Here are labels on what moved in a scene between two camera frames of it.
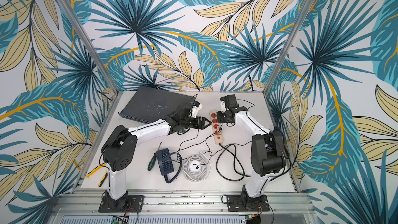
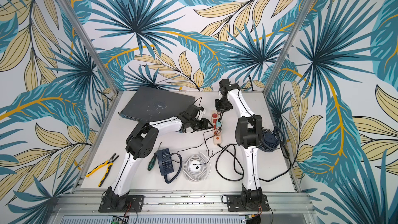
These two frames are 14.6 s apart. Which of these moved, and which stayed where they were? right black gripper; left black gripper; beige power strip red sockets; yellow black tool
Moved: right black gripper
Stayed: yellow black tool; beige power strip red sockets; left black gripper
